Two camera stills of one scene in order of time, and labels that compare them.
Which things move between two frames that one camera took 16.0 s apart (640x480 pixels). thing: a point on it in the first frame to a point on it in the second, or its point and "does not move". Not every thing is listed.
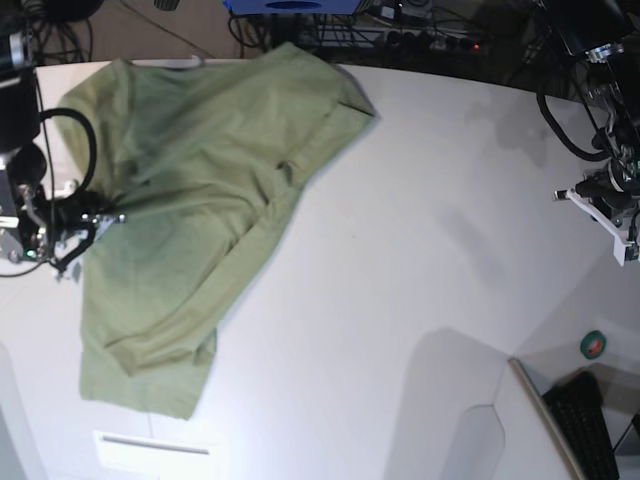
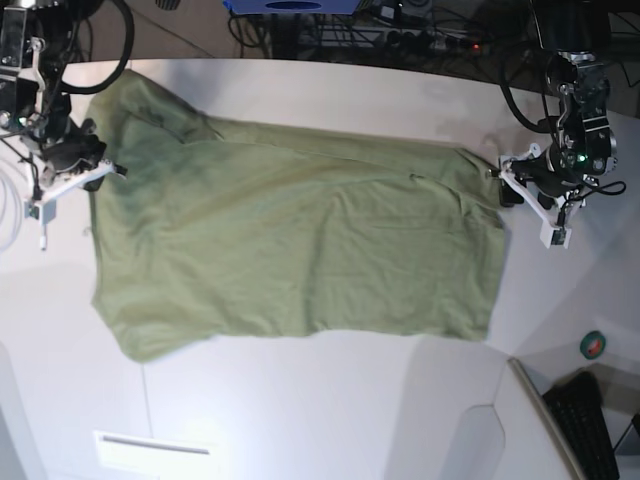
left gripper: x=88 y=211 to x=74 y=160
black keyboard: x=577 y=404 does not move
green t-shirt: x=208 y=157 to x=215 y=236
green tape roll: x=593 y=344 does not move
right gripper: x=612 y=200 to x=547 y=179
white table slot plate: x=158 y=455 does not move
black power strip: x=432 y=42 does not move
